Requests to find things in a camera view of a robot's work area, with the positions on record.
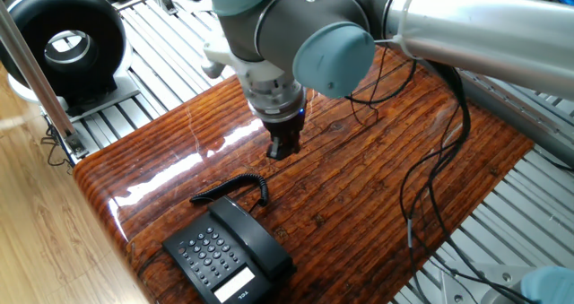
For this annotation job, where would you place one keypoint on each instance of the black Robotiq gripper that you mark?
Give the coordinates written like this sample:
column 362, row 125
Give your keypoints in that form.
column 287, row 129

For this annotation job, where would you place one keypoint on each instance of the black telephone handset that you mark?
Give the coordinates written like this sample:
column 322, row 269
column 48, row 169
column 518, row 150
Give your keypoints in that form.
column 251, row 237

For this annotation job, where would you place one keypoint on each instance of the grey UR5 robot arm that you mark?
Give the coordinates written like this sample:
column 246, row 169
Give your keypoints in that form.
column 448, row 35

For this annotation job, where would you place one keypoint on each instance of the black desk telephone base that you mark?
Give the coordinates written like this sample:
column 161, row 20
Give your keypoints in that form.
column 202, row 259

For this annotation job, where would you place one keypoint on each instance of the wood grain table mat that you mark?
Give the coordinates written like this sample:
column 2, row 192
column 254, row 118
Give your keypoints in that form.
column 359, row 196

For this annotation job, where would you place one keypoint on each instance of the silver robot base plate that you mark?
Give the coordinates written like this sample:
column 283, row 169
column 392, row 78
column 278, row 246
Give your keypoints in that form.
column 466, row 281

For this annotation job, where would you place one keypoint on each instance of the aluminium frame post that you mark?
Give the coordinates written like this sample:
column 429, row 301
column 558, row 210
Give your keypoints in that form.
column 41, row 89

